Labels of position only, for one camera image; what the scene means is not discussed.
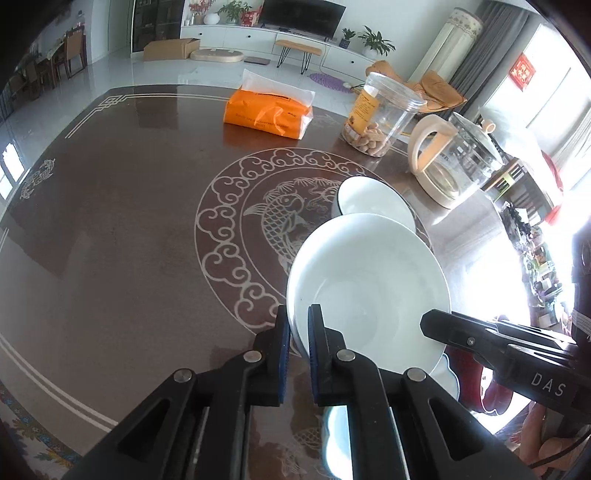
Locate red flower plate front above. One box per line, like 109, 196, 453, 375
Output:
439, 346, 530, 418

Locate blue white scalloped bowl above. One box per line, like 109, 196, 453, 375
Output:
322, 352, 461, 480

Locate white bowl blue pattern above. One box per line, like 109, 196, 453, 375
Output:
287, 213, 451, 373

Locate white ribbed bowl dark rim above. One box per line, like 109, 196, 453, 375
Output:
332, 176, 416, 232

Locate person right hand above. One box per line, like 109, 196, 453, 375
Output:
517, 402, 590, 479

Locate basket of toiletries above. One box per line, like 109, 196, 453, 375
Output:
501, 201, 574, 331

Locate floral sofa cover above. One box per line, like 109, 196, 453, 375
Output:
1, 383, 82, 479

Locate orange lounge chair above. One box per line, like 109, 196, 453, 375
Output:
365, 60, 467, 114

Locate clear jar with peanuts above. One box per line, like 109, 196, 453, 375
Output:
342, 72, 427, 158

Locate orange tissue pack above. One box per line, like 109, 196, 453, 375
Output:
223, 70, 315, 140

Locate white standing air conditioner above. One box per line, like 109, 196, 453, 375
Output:
409, 7, 484, 83

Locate green potted plant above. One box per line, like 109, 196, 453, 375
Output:
360, 26, 396, 59

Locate white tv cabinet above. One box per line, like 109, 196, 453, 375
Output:
180, 25, 376, 80

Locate cardboard box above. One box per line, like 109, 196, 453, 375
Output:
143, 38, 200, 61

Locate small wooden stool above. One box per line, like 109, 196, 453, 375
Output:
274, 39, 324, 75

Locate dark glass display cabinet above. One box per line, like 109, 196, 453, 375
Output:
131, 0, 184, 53

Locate black television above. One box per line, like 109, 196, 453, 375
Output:
259, 0, 346, 38

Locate red flower vase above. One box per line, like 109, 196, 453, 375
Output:
188, 0, 214, 25

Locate glass kettle cream handle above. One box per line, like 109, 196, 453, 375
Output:
408, 112, 503, 210

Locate red wall decoration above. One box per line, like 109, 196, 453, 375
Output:
509, 53, 536, 91

